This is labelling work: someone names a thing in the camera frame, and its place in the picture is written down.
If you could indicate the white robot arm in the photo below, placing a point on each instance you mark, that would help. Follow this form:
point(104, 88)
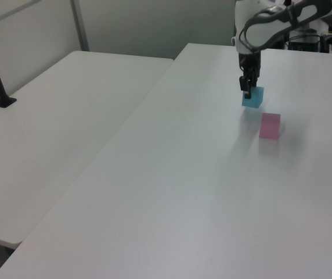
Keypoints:
point(264, 32)

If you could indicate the blue cube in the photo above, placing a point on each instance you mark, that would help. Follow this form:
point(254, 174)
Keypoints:
point(254, 98)

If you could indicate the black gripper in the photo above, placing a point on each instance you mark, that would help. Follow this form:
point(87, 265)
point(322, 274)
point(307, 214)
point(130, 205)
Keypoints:
point(250, 62)

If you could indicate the pink cube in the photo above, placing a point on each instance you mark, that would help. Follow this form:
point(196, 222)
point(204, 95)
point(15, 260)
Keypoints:
point(269, 126)

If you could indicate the black control box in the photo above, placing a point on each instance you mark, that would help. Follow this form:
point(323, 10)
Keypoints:
point(305, 43)

